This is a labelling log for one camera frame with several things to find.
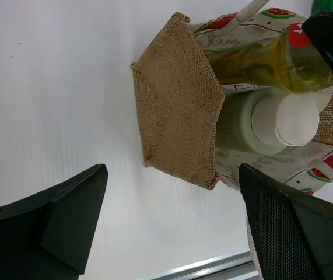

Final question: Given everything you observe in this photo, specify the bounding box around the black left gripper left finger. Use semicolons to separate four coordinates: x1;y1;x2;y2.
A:
0;164;108;279

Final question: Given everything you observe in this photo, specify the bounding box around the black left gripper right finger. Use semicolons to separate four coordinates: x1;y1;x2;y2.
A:
239;163;333;279

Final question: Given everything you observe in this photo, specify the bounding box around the yellow dish soap bottle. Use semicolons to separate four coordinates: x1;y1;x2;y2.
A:
208;23;333;93

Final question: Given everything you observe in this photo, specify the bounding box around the pale green bottle white cap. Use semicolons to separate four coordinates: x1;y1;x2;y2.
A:
215;87;332;155

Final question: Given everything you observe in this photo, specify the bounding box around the burlap canvas bag watermelon print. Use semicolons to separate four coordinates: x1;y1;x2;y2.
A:
130;0;333;260

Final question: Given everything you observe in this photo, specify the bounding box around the green object behind bag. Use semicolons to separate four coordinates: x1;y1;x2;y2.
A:
311;0;333;15

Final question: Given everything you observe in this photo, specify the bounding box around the aluminium front rail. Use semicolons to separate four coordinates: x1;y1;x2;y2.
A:
142;251;260;280

